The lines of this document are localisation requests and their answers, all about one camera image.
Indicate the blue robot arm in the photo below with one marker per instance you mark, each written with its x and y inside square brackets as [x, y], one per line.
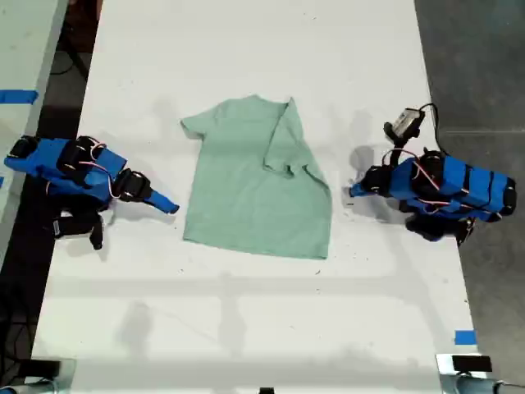
[459, 189]
[74, 164]

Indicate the long blue tape strip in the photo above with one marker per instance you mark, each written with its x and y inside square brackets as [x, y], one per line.
[18, 96]

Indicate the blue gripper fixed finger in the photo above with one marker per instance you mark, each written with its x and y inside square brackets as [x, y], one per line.
[160, 207]
[362, 195]

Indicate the small black box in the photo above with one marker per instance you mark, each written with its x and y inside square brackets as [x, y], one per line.
[471, 363]
[44, 366]

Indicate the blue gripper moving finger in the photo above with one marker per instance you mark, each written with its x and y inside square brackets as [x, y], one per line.
[163, 198]
[360, 187]

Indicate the white side table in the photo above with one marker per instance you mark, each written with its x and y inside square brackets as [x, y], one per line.
[18, 53]

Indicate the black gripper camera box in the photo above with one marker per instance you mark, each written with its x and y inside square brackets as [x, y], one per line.
[404, 123]
[71, 227]

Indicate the pale green T-shirt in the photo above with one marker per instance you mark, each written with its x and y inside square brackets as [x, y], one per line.
[250, 193]

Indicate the short blue tape strip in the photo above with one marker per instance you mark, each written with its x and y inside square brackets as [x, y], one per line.
[465, 337]

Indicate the tiny black mount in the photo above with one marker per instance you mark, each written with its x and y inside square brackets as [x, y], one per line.
[266, 390]

